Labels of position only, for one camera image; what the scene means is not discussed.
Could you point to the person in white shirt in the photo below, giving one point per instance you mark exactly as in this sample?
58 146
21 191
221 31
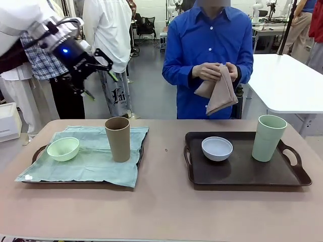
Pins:
108 30

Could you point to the black camera stand pole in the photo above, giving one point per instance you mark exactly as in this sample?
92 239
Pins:
287 27

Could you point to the person's right hand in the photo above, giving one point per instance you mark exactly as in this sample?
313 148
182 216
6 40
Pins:
205 71

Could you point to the dark grey plastic stool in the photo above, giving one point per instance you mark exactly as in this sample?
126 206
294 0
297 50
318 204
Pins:
238 108

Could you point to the black office chair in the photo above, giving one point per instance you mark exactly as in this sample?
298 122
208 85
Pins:
146 25

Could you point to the person in red jacket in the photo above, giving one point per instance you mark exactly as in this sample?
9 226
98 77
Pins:
316 27

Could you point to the tall pale green cup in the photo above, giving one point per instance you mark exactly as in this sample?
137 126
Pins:
265 143

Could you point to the teal cloth mat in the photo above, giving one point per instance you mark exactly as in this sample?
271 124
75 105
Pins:
96 164

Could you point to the person's left forearm blue sleeve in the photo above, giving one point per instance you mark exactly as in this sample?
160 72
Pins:
246 74

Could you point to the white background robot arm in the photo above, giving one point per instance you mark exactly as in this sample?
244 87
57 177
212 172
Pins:
257 10
172 7

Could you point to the beige cloth mat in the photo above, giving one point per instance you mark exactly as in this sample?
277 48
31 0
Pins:
222 95

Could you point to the person in plaid shirt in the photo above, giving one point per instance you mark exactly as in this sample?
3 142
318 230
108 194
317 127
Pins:
45 63

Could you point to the person's right forearm blue sleeve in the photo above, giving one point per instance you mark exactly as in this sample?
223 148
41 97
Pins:
176 74

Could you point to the grey background workbench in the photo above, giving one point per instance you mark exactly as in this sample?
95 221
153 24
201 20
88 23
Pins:
270 29

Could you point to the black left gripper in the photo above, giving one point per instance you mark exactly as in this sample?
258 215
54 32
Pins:
75 58

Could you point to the white foam box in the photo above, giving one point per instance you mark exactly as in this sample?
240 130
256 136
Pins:
8 123

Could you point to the pale green bowl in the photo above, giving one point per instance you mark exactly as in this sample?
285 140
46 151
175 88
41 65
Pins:
63 153

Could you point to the blue-grey bowl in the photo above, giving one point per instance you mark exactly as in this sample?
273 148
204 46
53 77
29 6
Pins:
217 151

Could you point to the white side table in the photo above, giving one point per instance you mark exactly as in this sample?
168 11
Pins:
282 80

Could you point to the person in tan trousers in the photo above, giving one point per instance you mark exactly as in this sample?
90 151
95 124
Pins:
299 27

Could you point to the person's left hand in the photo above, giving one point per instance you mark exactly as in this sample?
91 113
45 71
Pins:
233 71

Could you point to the tall brown cup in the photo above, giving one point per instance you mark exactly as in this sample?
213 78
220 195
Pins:
118 143

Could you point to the dark brown plastic tray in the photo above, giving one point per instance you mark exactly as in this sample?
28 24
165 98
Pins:
75 182
239 174

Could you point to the person in blue shirt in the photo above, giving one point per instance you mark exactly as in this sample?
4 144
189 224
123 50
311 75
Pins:
209 37

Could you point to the olive green bundled clothing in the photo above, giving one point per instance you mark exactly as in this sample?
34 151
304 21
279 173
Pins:
240 90

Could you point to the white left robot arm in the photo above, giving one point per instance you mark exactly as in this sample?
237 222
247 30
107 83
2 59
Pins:
15 20

